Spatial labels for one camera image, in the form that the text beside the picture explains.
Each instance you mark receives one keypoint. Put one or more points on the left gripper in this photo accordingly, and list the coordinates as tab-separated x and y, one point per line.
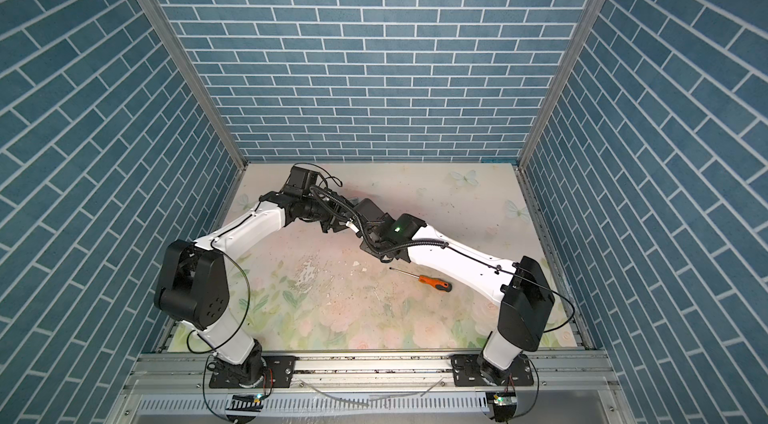
334	213

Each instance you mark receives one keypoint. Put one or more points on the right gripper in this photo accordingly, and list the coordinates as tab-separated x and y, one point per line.
365	243

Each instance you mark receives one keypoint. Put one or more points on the orange handled screwdriver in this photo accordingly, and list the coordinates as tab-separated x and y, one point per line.
438	284

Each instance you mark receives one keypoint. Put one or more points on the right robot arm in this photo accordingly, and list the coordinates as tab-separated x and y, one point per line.
519	289

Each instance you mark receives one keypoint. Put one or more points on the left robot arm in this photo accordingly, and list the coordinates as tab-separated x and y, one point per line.
193	286

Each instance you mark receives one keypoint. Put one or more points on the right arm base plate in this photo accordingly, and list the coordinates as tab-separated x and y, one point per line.
472	370

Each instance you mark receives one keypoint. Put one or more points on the white ribbed cable duct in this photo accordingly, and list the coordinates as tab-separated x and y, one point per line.
306	404

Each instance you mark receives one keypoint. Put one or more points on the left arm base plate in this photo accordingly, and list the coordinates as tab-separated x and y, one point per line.
252	371

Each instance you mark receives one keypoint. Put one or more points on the aluminium mounting rail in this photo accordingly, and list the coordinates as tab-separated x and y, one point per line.
569	369

